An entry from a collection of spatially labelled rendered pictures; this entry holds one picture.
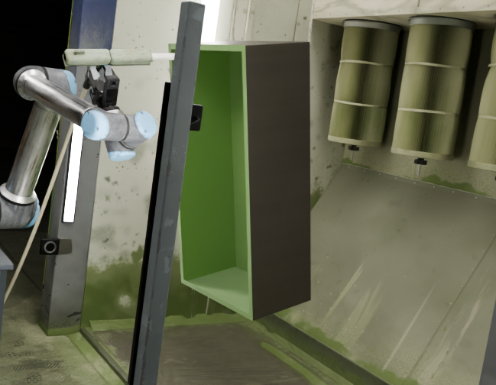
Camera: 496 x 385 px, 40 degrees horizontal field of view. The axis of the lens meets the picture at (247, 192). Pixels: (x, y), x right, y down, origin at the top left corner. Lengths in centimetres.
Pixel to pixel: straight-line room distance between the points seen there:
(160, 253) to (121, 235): 210
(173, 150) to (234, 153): 177
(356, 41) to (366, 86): 27
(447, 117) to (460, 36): 41
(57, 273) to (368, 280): 171
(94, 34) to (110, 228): 105
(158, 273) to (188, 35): 62
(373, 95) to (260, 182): 139
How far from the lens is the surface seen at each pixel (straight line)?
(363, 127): 406
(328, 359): 379
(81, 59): 238
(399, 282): 374
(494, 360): 140
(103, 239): 384
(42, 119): 274
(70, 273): 383
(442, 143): 365
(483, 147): 328
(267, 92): 284
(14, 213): 293
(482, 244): 362
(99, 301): 394
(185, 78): 173
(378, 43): 407
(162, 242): 177
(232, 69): 343
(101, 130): 213
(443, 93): 363
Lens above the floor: 141
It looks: 8 degrees down
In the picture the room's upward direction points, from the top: 8 degrees clockwise
